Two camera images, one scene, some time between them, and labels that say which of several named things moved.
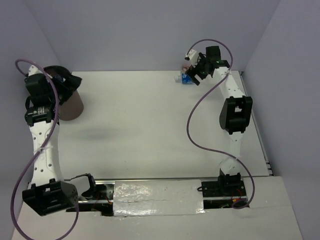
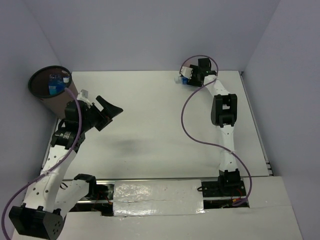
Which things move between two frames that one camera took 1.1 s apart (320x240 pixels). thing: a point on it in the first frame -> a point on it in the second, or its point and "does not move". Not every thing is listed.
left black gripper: [71, 83] -> [106, 114]
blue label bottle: [183, 78] does not move
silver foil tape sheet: [157, 197] does not move
